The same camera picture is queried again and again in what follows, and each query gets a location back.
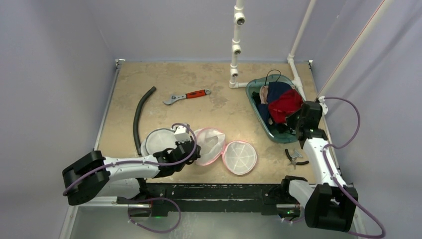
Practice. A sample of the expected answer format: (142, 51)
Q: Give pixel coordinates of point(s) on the white PVC pipe frame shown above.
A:
(268, 30)

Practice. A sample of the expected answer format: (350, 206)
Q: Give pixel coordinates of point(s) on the navy blue bra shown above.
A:
(275, 89)

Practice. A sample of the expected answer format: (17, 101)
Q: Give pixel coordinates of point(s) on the red handled tool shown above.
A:
(190, 95)

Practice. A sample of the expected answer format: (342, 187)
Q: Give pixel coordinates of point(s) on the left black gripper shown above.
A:
(196, 155)

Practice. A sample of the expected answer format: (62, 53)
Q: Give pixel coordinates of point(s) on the teal transparent plastic bin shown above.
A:
(286, 135)

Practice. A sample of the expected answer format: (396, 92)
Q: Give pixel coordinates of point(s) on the pink-trimmed white mesh laundry bag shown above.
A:
(238, 156)

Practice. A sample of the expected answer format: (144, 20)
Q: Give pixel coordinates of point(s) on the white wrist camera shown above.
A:
(322, 103)
(181, 132)

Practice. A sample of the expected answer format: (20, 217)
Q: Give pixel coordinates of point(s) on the red garment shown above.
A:
(287, 103)

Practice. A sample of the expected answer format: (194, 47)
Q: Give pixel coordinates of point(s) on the blue-trimmed white mesh laundry bag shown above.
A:
(157, 141)

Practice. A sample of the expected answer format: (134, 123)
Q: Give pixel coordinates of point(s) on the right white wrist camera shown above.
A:
(322, 103)

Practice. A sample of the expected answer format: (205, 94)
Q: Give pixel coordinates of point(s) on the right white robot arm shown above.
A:
(329, 204)

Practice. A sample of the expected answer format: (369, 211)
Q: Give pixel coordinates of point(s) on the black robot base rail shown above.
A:
(266, 199)

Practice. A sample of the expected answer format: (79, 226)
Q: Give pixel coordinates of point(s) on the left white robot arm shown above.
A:
(85, 178)

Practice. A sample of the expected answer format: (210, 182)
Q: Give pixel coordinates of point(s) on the pink bra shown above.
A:
(263, 93)

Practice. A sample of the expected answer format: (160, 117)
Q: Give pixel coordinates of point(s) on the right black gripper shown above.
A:
(293, 119)

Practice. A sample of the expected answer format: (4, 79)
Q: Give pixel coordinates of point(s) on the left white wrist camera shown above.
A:
(181, 132)

